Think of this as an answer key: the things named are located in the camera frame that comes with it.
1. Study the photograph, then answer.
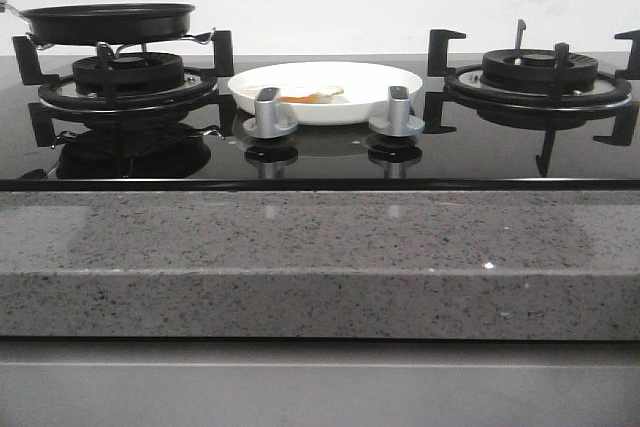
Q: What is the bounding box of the white round plate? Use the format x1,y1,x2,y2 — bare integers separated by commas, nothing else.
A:
228,61,423,126

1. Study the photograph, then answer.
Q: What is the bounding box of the fried egg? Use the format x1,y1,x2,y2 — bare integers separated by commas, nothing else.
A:
244,83,347,105

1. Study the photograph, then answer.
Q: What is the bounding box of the black frying pan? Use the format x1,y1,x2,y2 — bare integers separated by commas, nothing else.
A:
1,0,195,45

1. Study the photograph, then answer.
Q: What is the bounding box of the silver left stove knob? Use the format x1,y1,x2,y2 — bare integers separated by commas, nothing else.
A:
243,87,298,140

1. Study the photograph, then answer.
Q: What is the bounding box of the silver stove knob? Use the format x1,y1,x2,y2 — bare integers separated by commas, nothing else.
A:
368,86,425,138
243,87,298,140

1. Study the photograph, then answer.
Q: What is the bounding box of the silver right stove knob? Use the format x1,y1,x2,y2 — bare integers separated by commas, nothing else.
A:
368,86,425,138

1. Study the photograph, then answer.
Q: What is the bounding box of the black glass gas cooktop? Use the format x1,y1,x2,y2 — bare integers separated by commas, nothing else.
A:
1,56,639,192

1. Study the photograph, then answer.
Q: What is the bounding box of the black right burner grate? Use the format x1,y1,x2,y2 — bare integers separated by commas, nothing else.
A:
427,18,640,121

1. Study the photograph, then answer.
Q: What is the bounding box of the black burner grate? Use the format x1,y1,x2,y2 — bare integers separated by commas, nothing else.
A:
13,30,234,118
427,18,640,121

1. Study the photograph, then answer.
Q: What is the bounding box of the black left gas burner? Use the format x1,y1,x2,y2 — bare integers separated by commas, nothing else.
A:
72,52,184,95

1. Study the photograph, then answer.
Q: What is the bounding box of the black gas burner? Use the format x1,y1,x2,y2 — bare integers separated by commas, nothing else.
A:
72,52,184,95
481,49,599,94

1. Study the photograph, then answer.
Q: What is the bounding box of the black left burner grate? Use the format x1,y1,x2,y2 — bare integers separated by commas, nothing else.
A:
13,30,234,118

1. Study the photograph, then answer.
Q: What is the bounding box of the black right gas burner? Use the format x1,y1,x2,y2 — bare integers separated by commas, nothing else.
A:
481,49,599,94

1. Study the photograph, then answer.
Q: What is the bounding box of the grey cabinet drawer front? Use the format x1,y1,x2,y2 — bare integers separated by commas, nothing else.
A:
1,340,639,426

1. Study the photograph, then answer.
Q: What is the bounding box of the chrome wire pan support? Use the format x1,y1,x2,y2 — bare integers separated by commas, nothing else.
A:
12,27,215,56

